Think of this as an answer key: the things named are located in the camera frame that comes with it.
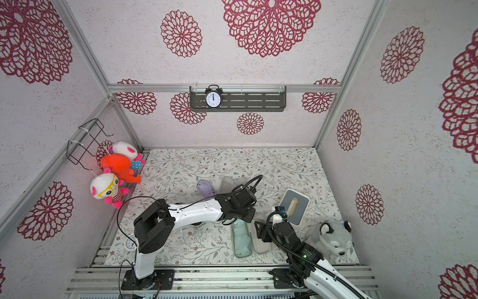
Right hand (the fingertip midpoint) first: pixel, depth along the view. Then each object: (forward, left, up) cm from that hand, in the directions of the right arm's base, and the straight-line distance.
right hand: (259, 223), depth 81 cm
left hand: (+6, +4, -3) cm, 8 cm away
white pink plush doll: (+32, +69, +13) cm, 77 cm away
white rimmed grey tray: (+6, -19, -5) cm, 20 cm away
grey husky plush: (-11, -24, +8) cm, 27 cm away
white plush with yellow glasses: (+10, +66, +13) cm, 68 cm away
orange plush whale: (+20, +65, +13) cm, 69 cm away
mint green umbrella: (-7, +8, -4) cm, 11 cm away
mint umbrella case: (+7, -3, -8) cm, 11 cm away
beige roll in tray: (+13, -18, -6) cm, 23 cm away
